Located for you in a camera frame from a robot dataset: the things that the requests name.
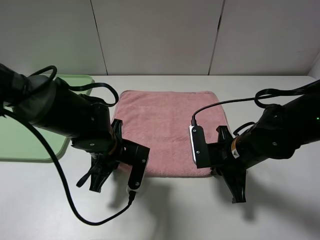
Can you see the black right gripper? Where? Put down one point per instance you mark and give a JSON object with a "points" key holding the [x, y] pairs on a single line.
{"points": [[223, 163]]}

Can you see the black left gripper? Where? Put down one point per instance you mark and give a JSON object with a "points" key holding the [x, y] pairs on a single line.
{"points": [[108, 149]]}

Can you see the pink terry towel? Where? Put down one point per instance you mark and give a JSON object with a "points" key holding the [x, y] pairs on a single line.
{"points": [[160, 120]]}

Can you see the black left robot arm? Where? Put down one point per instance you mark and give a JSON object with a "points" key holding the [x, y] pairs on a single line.
{"points": [[44, 101]]}

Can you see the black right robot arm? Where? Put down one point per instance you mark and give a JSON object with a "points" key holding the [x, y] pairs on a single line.
{"points": [[280, 131]]}

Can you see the light green plastic tray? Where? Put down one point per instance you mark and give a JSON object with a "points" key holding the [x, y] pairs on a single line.
{"points": [[18, 144]]}

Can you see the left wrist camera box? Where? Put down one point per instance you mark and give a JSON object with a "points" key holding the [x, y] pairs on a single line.
{"points": [[136, 156]]}

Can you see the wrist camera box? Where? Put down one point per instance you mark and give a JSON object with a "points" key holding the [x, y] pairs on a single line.
{"points": [[199, 147], [136, 156]]}

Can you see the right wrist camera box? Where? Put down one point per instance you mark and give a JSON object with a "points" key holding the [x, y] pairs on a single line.
{"points": [[199, 147]]}

